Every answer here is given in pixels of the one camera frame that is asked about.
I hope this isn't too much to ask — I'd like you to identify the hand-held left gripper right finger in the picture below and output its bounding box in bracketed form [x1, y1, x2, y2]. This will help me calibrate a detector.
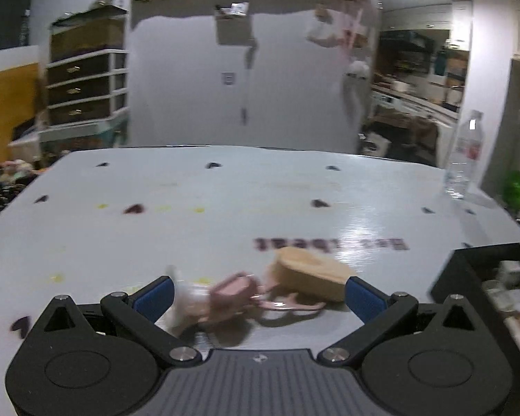
[318, 276, 482, 367]

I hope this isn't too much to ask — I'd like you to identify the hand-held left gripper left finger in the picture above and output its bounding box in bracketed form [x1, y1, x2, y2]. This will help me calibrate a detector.
[35, 276, 202, 367]

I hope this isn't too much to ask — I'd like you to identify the pink breast pump clear funnel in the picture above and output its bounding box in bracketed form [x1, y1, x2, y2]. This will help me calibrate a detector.
[162, 266, 327, 336]

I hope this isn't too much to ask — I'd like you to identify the black storage box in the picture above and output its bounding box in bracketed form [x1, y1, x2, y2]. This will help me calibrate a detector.
[429, 243, 520, 367]

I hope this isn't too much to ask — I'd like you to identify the beige wedge-shaped box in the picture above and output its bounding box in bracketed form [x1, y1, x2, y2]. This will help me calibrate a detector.
[271, 247, 358, 303]

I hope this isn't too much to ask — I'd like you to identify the white heart-print table cover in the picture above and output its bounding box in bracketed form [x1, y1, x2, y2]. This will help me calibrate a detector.
[0, 145, 520, 416]

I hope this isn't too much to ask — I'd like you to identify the small white box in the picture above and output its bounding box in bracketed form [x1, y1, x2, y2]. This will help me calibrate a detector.
[496, 260, 520, 287]

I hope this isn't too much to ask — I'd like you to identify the clear water bottle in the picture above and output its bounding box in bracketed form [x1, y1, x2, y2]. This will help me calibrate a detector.
[444, 110, 485, 200]

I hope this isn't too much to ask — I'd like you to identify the chair with brown cloth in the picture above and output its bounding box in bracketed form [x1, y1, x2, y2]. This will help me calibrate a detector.
[359, 115, 440, 165]

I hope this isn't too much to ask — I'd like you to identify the pile of plush toys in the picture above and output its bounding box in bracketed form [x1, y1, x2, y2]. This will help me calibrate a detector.
[0, 160, 42, 209]

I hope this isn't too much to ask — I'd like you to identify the green bag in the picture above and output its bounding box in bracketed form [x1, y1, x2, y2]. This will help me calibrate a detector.
[503, 169, 520, 213]

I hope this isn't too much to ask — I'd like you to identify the white drawer cabinet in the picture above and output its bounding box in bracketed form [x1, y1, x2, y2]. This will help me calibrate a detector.
[45, 49, 130, 128]

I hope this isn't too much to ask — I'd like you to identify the white plush toy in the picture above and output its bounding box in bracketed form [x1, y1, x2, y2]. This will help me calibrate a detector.
[346, 60, 370, 79]

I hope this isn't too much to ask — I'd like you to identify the yellow wooden board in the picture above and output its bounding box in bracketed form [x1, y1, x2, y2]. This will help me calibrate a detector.
[0, 63, 42, 170]

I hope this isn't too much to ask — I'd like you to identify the glass fish tank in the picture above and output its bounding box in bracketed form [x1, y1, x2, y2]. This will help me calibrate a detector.
[50, 5, 128, 62]

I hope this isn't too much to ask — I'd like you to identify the pink hanging ribbon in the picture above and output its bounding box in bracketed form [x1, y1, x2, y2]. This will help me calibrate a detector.
[340, 6, 365, 53]

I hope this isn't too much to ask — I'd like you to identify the white hanging bag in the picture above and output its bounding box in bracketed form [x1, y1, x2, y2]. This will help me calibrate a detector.
[305, 5, 343, 48]

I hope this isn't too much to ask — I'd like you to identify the white kitchen cabinet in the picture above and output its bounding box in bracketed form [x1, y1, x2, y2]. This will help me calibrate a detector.
[451, 0, 473, 50]

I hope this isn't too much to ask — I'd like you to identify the grey hanging cord item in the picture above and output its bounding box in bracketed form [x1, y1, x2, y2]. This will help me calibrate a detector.
[241, 39, 258, 124]

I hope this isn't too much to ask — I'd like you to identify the white wall bracket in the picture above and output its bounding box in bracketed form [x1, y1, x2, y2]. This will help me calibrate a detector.
[216, 2, 250, 19]

